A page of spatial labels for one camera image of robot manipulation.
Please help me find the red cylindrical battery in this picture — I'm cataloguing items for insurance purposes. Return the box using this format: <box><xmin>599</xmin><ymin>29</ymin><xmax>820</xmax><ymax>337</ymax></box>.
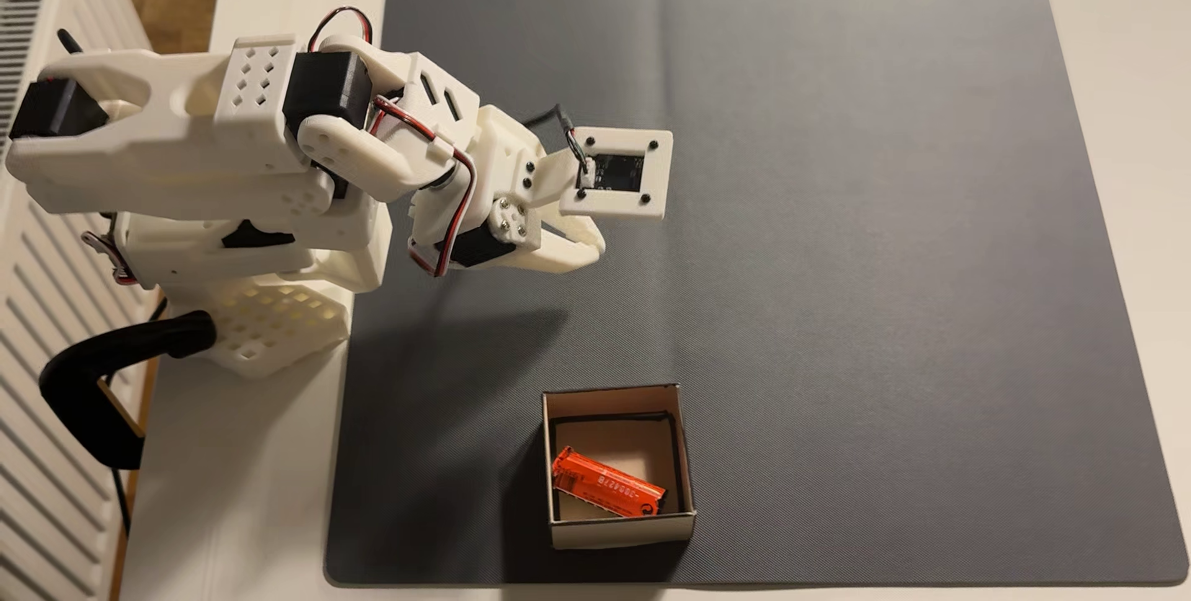
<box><xmin>551</xmin><ymin>447</ymin><xmax>669</xmax><ymax>519</ymax></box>

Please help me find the open cardboard box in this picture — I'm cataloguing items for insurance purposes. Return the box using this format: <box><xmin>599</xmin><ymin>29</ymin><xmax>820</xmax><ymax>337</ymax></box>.
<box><xmin>540</xmin><ymin>383</ymin><xmax>697</xmax><ymax>551</ymax></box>

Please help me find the dark grey table mat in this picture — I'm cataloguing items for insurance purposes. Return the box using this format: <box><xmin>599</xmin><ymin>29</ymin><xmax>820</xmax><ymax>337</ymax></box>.
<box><xmin>322</xmin><ymin>0</ymin><xmax>1190</xmax><ymax>588</ymax></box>

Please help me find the black table clamp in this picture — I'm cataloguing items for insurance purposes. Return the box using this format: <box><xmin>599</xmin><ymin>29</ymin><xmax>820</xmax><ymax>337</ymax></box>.
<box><xmin>37</xmin><ymin>311</ymin><xmax>218</xmax><ymax>472</ymax></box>

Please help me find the white radiator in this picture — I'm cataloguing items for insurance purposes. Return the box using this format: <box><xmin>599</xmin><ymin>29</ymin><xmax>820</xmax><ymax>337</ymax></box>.
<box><xmin>0</xmin><ymin>0</ymin><xmax>178</xmax><ymax>601</ymax></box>

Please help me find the red black wrist servo cable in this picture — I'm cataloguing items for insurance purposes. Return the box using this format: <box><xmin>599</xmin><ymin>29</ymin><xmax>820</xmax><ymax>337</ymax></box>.
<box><xmin>372</xmin><ymin>97</ymin><xmax>478</xmax><ymax>279</ymax></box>

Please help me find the white framed camera box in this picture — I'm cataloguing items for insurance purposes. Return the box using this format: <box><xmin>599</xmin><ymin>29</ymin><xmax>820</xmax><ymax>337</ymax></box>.
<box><xmin>535</xmin><ymin>127</ymin><xmax>675</xmax><ymax>221</ymax></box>

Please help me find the black camera cable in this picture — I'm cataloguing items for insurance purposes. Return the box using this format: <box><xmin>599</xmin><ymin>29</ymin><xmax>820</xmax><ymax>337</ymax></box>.
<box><xmin>521</xmin><ymin>103</ymin><xmax>593</xmax><ymax>189</ymax></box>

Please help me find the red black elbow servo cable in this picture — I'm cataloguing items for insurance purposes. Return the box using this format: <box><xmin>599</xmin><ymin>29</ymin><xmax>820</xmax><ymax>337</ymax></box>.
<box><xmin>307</xmin><ymin>6</ymin><xmax>374</xmax><ymax>53</ymax></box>

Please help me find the base wire connector bundle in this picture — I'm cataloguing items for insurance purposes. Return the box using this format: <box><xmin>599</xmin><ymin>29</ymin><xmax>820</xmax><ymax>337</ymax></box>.
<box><xmin>79</xmin><ymin>227</ymin><xmax>139</xmax><ymax>288</ymax></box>

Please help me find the thin black cable under clamp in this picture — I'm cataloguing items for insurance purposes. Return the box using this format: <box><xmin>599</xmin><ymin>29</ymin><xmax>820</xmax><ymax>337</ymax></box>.
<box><xmin>100</xmin><ymin>298</ymin><xmax>169</xmax><ymax>537</ymax></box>

